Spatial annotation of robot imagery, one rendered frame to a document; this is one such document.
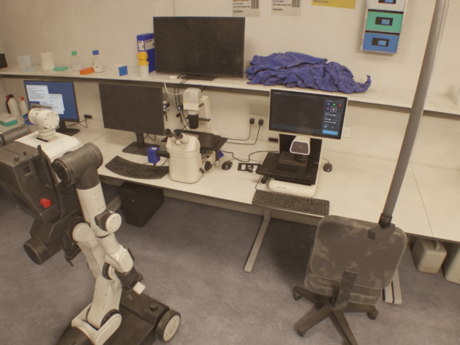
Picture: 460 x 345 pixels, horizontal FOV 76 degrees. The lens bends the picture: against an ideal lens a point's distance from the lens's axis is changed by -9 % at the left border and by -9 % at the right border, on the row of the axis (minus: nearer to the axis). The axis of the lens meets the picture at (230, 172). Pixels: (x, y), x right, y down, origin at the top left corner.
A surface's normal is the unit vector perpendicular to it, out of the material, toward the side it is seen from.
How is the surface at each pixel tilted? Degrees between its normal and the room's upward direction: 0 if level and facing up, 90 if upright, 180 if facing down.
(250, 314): 0
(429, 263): 90
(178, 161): 91
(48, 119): 90
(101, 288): 60
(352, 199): 0
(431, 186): 0
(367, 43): 90
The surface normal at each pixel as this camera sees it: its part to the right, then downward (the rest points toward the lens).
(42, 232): -0.33, -0.30
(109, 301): 0.88, 0.24
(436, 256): -0.23, 0.49
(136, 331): 0.00, -0.87
